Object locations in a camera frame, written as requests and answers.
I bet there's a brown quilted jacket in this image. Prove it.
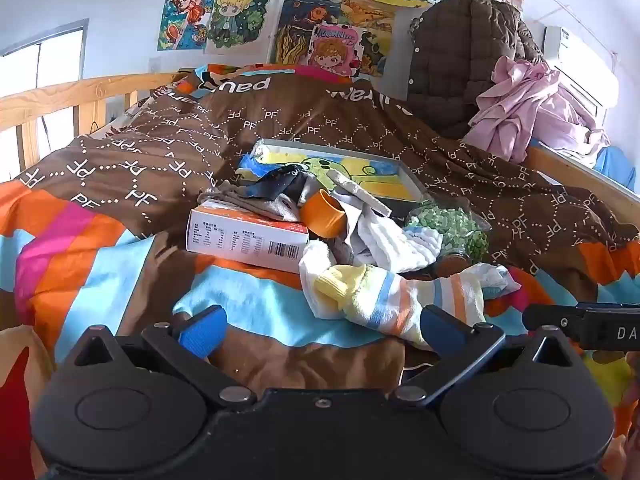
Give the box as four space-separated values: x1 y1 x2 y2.
407 0 551 138

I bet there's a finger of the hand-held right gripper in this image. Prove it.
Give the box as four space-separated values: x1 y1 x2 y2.
523 302 640 351

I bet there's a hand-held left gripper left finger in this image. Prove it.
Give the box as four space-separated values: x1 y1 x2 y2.
64 305 257 408

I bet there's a bag of green pieces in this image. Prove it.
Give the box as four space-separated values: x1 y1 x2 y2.
404 199 491 266

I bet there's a window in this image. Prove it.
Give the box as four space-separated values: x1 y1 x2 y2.
0 19 90 86

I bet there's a wooden bed frame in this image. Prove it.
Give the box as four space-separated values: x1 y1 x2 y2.
0 72 640 241

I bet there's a grey tray with painted picture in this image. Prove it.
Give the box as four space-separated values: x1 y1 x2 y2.
247 137 428 221

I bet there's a white waffle cloth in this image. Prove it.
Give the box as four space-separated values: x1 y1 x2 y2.
342 200 443 273

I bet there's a white and blue cloth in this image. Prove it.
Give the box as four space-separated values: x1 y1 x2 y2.
470 262 521 298

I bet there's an orange and white box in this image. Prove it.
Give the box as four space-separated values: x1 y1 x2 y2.
186 199 311 275

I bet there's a white air conditioner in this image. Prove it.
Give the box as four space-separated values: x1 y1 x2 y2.
542 25 621 111

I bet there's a grey sock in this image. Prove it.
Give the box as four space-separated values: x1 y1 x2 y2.
197 187 301 223

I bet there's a yellow green cloth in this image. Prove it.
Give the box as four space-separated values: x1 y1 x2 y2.
582 350 633 411

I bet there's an orange cup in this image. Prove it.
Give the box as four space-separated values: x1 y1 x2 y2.
299 189 346 238

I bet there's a black and blue sock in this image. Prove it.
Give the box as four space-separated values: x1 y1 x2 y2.
235 167 306 201

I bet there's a pink garment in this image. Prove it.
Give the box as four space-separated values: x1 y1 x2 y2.
462 56 611 163

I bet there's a red and cream cloth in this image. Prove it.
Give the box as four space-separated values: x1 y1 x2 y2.
0 325 56 480

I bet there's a cluster of colourful wall paintings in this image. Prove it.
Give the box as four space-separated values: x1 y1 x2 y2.
157 0 526 81

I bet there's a yellow blue orange striped sock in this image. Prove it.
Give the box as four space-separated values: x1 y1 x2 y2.
312 262 486 351

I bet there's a brown printed blanket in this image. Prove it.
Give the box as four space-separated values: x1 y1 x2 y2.
0 62 640 461

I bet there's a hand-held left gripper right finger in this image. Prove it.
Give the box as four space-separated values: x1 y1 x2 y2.
391 305 586 407

